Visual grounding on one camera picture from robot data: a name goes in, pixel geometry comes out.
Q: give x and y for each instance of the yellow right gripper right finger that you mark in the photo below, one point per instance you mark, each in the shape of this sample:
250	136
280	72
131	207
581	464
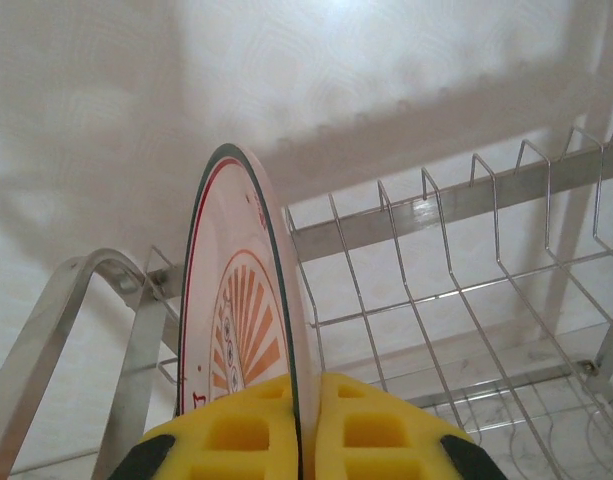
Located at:
386	440

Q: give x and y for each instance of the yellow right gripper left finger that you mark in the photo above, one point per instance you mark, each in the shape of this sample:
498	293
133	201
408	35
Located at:
226	440

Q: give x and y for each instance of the white plate orange sunburst print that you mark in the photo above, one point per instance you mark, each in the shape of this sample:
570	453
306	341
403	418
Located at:
236	250

